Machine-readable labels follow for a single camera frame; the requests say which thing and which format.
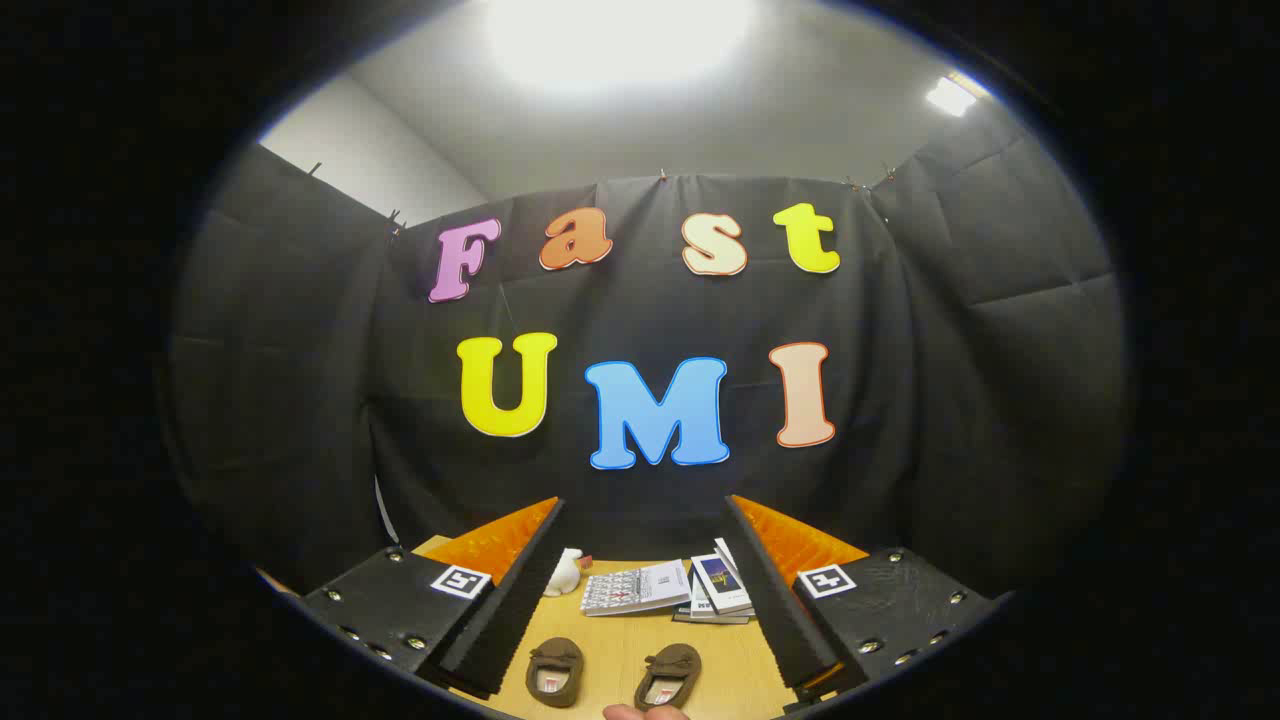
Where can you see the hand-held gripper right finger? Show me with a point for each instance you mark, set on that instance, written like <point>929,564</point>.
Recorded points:
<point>775,600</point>

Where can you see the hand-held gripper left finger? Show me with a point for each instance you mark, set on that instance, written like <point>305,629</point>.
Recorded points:
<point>510,610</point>

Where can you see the brown fuzzy slipper shoe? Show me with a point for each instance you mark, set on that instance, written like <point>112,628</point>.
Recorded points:
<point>672,660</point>
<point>553,655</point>

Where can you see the white book with blue photo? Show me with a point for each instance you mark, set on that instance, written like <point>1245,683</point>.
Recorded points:
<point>722,580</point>

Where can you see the white duck plush toy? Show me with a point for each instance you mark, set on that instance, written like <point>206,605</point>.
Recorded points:
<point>562,575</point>

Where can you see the black cover book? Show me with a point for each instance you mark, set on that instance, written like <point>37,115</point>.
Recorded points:
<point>710,620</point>

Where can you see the white book with black print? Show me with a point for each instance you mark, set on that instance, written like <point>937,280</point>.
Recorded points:
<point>698,600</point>

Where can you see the grey patterned cover book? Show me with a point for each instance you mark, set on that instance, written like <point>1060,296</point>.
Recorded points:
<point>625,590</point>

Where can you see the black backdrop cloth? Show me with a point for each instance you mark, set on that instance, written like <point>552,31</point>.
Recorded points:
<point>300,400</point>

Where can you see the small ceiling light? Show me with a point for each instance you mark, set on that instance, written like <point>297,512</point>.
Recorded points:
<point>950,96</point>

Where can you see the large ceiling light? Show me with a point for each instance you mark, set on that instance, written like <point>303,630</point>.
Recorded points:
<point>620,40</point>

